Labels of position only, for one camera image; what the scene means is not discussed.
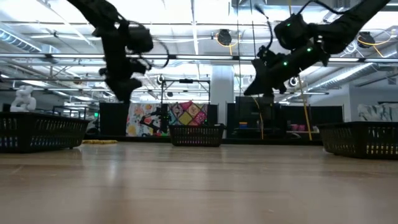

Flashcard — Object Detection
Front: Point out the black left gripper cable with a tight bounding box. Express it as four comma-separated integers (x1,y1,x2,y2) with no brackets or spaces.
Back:
146,39,170,70

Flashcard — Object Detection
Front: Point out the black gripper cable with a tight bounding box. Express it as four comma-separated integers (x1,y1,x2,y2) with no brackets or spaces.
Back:
254,3,275,52
146,39,170,70

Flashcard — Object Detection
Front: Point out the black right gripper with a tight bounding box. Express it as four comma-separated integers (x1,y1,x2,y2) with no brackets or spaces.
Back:
244,42,331,98

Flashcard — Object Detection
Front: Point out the black plastic mesh basket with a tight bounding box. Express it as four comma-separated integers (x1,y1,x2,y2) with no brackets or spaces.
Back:
169,123,225,147
0,111,91,154
316,121,398,160

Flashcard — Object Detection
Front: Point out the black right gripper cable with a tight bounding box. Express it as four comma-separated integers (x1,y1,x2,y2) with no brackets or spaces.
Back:
254,3,275,52

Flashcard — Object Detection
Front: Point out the black metal rig frame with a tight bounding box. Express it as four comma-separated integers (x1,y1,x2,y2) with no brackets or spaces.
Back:
160,78,211,127

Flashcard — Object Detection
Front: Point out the yellow hanging cord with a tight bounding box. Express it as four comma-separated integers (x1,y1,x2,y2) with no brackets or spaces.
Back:
252,95,264,141

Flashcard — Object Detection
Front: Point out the black aluminium table frame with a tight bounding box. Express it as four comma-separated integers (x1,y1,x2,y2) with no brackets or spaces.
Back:
82,133,323,146

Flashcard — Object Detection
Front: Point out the yellow cable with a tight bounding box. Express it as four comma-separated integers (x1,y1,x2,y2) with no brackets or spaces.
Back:
287,0,313,141

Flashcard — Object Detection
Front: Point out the colourful patchwork cloth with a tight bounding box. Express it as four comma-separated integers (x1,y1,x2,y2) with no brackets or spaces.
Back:
126,101,209,137

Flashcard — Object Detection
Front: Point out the black hanging cable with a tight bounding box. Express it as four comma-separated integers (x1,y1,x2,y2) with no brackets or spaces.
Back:
236,0,243,138

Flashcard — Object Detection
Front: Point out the patterned cloth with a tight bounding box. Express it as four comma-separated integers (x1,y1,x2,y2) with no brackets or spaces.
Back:
357,102,398,122

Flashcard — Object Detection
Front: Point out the long ceiling light rail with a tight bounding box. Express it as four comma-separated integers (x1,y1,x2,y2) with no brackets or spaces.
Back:
0,52,398,63

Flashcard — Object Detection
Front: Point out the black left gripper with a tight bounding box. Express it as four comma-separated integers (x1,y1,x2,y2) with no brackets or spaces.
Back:
98,21,155,103

